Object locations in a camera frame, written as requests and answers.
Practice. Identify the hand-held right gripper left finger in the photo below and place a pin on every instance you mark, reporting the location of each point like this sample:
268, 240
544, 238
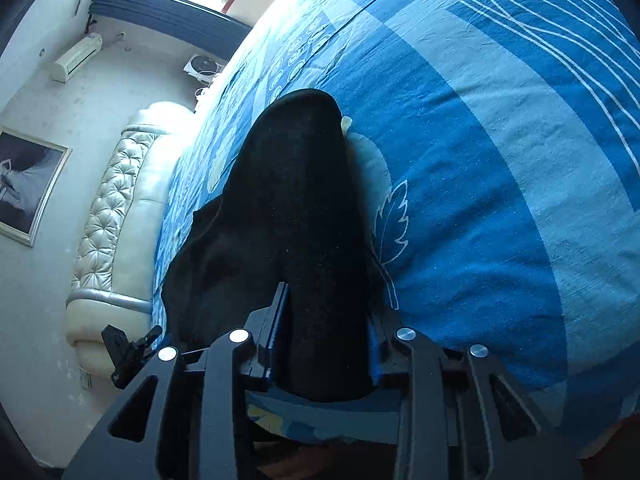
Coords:
274, 332

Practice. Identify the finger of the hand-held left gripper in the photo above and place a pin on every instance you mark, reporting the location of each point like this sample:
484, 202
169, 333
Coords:
150, 336

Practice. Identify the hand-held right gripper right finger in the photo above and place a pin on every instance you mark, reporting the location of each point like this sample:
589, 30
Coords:
374, 355

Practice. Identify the black pants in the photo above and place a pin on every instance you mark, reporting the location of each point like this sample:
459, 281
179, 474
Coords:
295, 220

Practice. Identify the cream tufted leather headboard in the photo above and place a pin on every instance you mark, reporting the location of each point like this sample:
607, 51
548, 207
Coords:
120, 220

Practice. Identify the blue patterned bed sheet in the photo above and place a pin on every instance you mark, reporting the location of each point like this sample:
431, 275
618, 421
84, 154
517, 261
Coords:
475, 185

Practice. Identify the small white fan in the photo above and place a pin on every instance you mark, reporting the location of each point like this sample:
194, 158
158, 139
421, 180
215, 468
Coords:
201, 67

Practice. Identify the dark blue curtain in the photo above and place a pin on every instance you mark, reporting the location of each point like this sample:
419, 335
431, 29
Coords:
165, 7

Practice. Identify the framed wall picture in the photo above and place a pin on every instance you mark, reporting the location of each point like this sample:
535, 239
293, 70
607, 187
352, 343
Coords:
25, 185

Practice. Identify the white wall air conditioner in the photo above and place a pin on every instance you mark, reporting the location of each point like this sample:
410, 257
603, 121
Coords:
75, 57

